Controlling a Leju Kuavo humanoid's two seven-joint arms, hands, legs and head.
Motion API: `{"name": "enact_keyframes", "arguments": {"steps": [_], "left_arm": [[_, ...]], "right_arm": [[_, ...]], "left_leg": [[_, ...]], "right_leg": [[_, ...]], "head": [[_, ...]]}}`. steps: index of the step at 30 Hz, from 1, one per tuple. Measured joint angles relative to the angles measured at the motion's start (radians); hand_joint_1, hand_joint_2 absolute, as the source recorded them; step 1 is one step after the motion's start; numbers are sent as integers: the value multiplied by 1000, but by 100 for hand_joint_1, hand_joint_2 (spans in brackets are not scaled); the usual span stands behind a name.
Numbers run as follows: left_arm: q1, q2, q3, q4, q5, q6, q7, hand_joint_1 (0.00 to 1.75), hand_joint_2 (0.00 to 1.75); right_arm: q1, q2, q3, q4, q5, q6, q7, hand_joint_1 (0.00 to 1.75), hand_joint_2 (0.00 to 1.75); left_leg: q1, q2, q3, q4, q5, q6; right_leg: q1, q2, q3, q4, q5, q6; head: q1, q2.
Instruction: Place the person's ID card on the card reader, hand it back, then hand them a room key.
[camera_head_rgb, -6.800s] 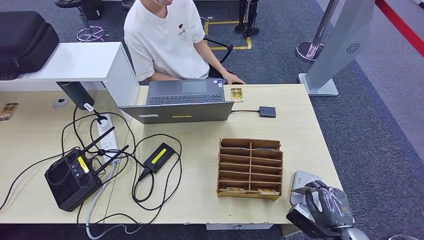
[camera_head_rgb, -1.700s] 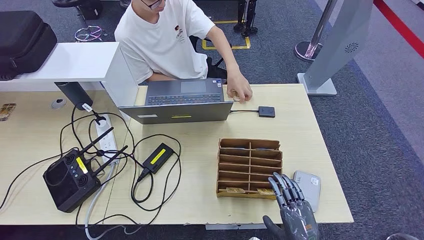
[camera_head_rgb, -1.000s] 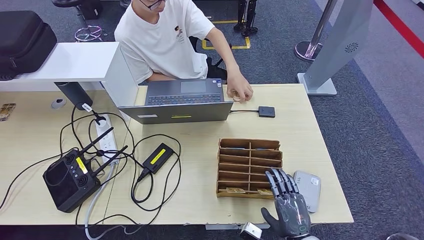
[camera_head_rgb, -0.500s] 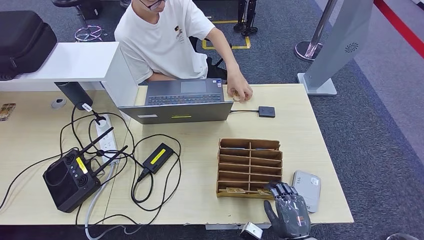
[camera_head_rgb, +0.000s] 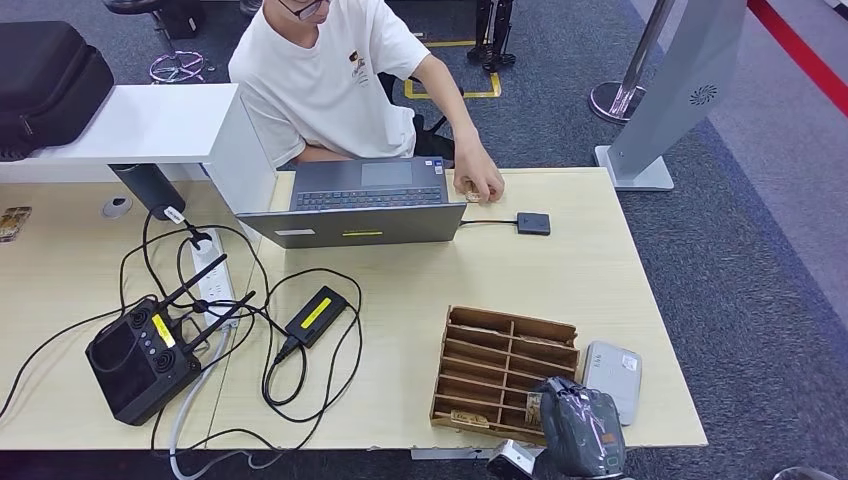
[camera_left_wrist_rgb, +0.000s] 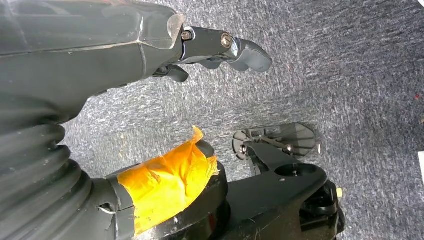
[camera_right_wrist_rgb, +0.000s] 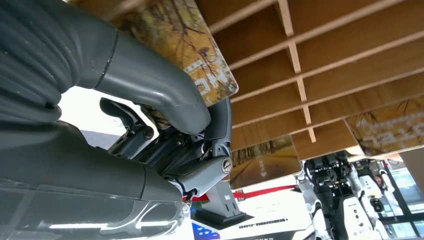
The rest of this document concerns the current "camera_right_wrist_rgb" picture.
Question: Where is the red barrier belt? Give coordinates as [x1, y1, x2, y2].
[182, 184, 299, 204]

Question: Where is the black and white humanoid robot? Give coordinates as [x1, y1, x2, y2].
[356, 158, 400, 220]
[295, 150, 392, 240]

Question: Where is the white printed banner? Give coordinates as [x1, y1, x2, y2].
[190, 188, 316, 240]

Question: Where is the wooden card organizer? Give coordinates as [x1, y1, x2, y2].
[195, 0, 424, 163]

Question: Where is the grey pedestal stand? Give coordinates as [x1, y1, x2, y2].
[194, 181, 255, 231]

